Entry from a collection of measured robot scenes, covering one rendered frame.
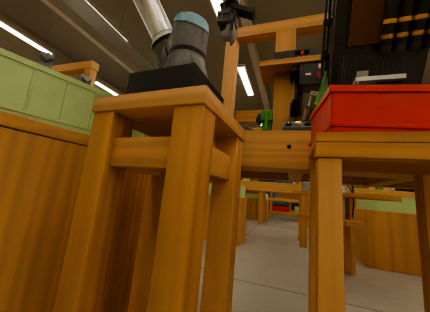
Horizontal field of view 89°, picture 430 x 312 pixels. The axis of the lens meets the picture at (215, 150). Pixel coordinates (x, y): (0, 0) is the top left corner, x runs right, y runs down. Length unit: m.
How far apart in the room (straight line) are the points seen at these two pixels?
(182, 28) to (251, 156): 0.50
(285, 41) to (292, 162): 1.15
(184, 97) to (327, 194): 0.38
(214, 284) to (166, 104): 0.48
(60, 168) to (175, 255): 0.50
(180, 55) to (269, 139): 0.45
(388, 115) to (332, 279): 0.38
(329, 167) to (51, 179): 0.76
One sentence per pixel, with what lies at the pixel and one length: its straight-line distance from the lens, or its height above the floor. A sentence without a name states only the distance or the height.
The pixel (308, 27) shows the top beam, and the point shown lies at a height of 1.85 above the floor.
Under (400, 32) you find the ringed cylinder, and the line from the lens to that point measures 1.21.
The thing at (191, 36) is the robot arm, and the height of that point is 1.08.
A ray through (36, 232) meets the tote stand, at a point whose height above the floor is 0.48.
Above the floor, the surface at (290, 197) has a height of 0.77.
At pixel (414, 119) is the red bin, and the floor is 0.84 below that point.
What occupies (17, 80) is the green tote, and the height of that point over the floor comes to 0.89.
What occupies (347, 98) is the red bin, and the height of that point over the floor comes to 0.89.
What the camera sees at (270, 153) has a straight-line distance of 0.87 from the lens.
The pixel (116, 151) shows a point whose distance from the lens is 0.57.
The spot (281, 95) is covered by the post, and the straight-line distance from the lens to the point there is 1.61.
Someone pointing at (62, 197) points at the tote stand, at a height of 0.58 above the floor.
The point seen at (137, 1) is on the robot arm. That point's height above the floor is 1.26.
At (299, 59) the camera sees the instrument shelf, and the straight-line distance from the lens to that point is 1.60.
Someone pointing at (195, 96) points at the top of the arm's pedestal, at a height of 0.83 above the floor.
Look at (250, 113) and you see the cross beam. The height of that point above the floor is 1.25.
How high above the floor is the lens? 0.63
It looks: 11 degrees up
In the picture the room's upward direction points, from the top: 5 degrees clockwise
